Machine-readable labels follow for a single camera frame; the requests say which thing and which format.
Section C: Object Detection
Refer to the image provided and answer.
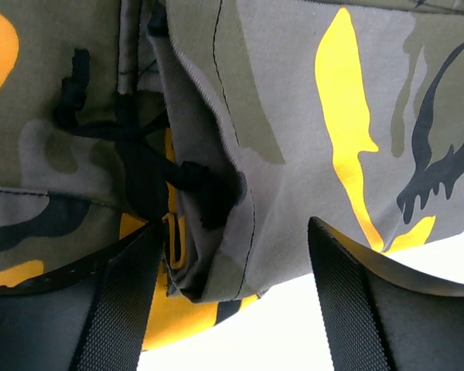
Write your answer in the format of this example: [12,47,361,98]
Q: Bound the camouflage cargo trousers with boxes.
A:
[0,1,464,351]

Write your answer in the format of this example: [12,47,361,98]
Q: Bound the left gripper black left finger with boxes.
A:
[0,223,165,370]

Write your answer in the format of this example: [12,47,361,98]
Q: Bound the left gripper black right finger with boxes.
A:
[308,217,464,370]

